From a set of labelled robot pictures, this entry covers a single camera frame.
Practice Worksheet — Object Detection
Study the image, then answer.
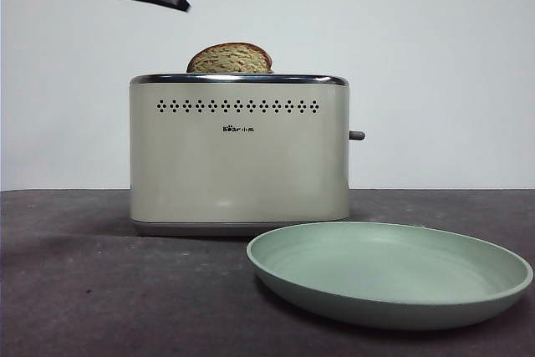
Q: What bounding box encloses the large toast bread slice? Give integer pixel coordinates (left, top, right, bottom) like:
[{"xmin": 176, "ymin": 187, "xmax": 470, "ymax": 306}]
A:
[{"xmin": 186, "ymin": 42, "xmax": 275, "ymax": 75}]

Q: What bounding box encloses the pale green round plate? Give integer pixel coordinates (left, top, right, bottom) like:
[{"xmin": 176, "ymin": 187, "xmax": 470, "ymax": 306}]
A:
[{"xmin": 246, "ymin": 221, "xmax": 535, "ymax": 331}]

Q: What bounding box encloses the cream two-slot toaster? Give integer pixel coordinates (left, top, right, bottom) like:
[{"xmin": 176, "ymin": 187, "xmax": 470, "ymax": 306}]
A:
[{"xmin": 129, "ymin": 74, "xmax": 351, "ymax": 237}]

